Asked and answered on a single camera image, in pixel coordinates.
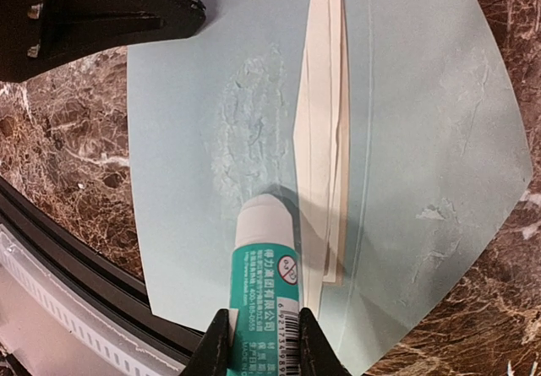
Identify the light blue paper envelope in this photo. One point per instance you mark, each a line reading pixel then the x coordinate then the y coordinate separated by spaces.
pixel 438 157

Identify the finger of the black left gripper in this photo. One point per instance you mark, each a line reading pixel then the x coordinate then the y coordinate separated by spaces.
pixel 40 35

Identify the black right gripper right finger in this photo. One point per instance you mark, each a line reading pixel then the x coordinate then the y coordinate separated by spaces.
pixel 317 357

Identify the spare gray paper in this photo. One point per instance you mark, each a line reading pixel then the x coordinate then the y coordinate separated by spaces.
pixel 321 140

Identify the white green glue stick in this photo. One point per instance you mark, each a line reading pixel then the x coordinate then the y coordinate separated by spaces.
pixel 264 297

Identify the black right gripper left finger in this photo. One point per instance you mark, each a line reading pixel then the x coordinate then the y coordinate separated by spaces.
pixel 211 356

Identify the black front table rail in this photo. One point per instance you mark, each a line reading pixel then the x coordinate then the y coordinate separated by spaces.
pixel 109 290

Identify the white slotted cable duct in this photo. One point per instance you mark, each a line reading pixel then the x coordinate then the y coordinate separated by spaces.
pixel 53 331

